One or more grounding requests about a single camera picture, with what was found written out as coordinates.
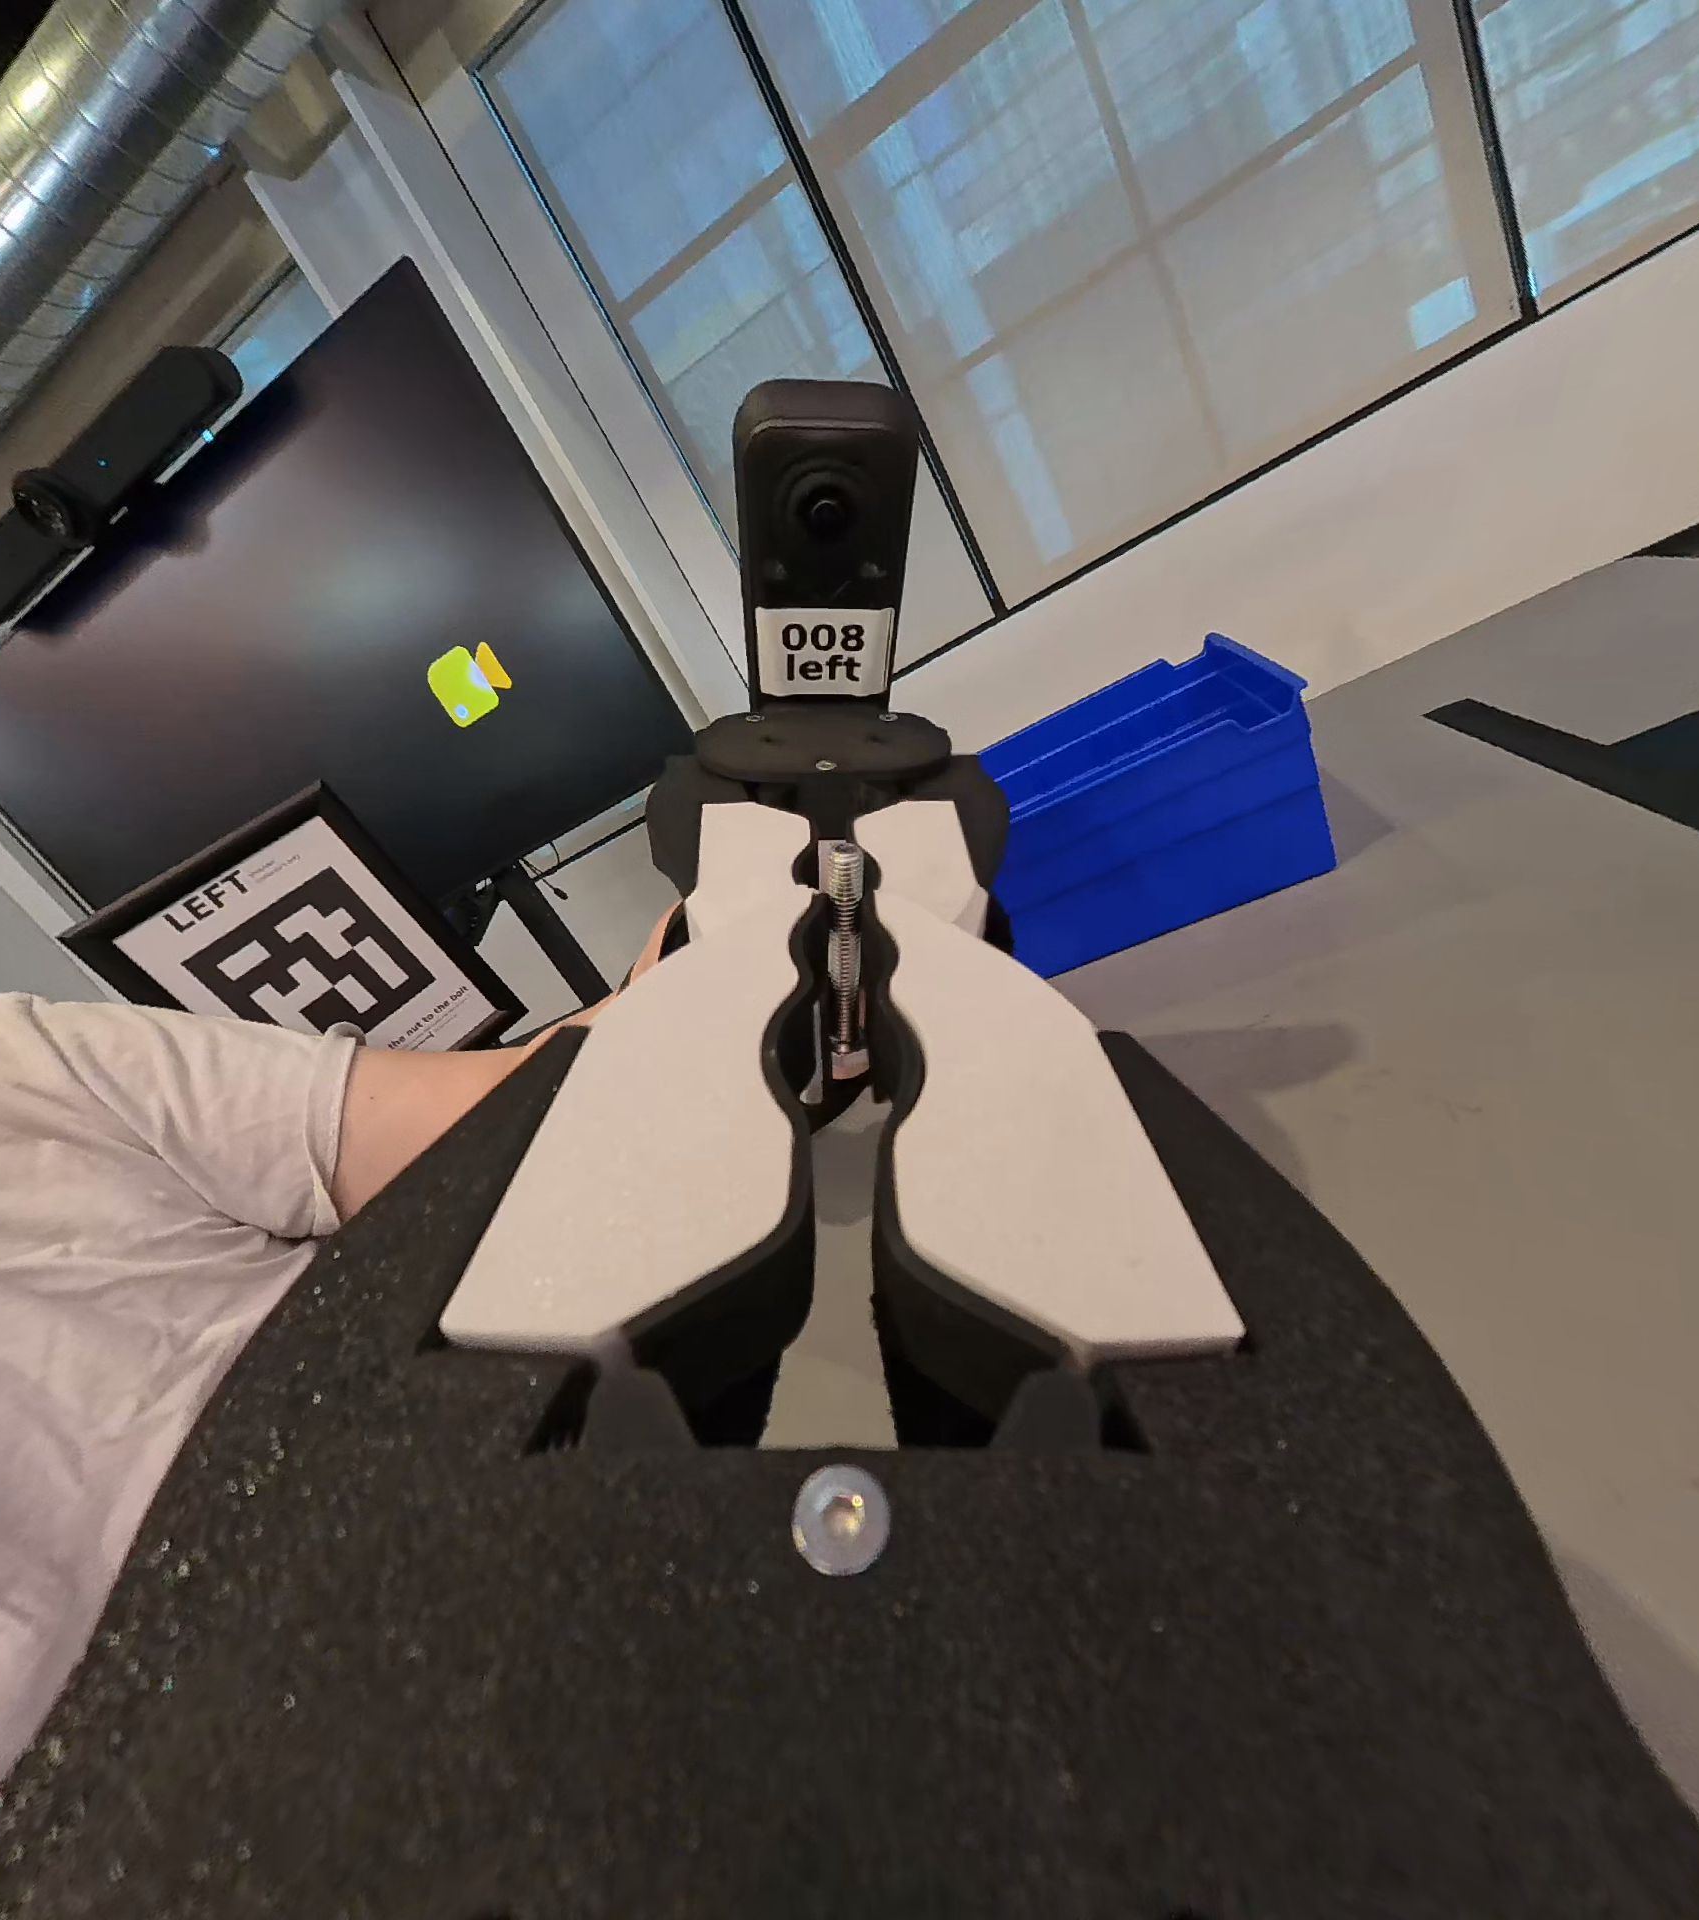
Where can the window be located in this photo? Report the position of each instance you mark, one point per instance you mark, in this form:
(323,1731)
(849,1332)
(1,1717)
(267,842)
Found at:
(1091,225)

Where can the black screen stand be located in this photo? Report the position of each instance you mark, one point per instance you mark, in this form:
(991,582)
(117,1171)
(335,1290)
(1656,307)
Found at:
(543,930)

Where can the silver air duct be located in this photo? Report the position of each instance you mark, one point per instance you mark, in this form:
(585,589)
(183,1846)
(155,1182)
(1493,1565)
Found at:
(69,194)

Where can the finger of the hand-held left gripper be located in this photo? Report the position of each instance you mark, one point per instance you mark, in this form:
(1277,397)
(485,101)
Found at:
(933,855)
(737,879)

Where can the large black screen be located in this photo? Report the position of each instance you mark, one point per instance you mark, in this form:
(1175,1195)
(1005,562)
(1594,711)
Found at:
(339,525)

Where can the blue plastic bin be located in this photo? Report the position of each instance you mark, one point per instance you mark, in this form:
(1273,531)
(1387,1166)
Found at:
(1165,811)

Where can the person's left forearm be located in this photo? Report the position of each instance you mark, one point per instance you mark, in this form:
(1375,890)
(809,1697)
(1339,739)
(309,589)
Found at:
(415,1110)

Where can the person's left hand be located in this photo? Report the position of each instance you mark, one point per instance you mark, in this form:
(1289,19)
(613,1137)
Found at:
(659,945)

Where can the black video bar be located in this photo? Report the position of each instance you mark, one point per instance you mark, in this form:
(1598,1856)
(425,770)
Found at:
(85,481)

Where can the small silver bolt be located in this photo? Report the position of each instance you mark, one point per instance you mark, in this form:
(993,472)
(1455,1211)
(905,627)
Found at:
(845,961)

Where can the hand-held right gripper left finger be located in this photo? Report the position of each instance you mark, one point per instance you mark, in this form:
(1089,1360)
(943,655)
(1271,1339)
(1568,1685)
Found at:
(625,1185)

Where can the yellow green sticker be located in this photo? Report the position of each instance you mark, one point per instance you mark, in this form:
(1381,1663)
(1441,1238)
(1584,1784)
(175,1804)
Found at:
(463,687)

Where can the person's white shirt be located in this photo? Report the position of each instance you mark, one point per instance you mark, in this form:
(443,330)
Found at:
(69,1274)

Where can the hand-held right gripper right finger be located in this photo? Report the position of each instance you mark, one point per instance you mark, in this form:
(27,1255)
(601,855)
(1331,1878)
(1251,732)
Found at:
(1061,1185)

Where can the framed marker poster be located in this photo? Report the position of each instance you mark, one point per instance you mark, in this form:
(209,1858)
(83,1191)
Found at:
(295,961)

